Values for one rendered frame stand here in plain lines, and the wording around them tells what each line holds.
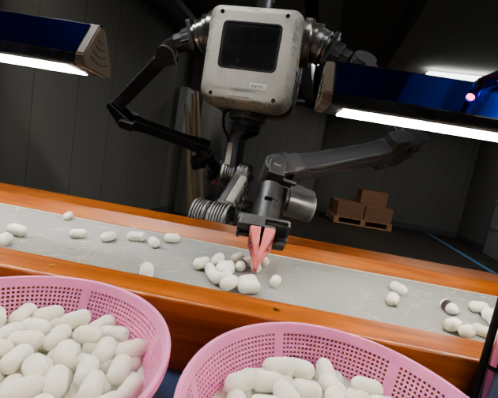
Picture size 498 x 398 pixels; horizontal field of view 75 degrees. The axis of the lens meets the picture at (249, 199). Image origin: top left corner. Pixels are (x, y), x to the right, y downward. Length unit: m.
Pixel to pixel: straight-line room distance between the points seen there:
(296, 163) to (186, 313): 0.43
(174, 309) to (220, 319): 0.06
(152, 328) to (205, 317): 0.07
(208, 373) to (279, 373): 0.08
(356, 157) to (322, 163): 0.10
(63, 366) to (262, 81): 0.99
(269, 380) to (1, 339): 0.25
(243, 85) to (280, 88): 0.13
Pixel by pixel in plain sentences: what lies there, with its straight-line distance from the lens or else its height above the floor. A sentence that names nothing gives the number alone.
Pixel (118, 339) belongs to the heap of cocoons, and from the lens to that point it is 0.40.
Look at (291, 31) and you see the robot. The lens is 1.19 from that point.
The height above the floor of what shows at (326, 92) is 1.06.
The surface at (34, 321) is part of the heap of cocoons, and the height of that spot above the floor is 0.74.
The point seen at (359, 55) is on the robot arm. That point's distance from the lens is 1.22.
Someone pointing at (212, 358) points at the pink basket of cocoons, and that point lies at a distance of 0.34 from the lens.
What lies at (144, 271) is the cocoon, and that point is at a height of 0.76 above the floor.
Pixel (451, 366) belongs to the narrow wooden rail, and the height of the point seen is 0.75.
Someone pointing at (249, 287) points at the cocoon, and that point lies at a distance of 0.51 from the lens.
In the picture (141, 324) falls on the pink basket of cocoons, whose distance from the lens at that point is 0.40.
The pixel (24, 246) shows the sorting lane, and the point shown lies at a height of 0.74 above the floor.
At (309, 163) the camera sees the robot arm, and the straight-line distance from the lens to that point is 0.76.
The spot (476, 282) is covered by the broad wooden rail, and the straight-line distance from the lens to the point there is 0.91.
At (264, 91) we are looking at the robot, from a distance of 1.14.
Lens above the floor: 0.95
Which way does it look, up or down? 7 degrees down
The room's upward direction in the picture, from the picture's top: 10 degrees clockwise
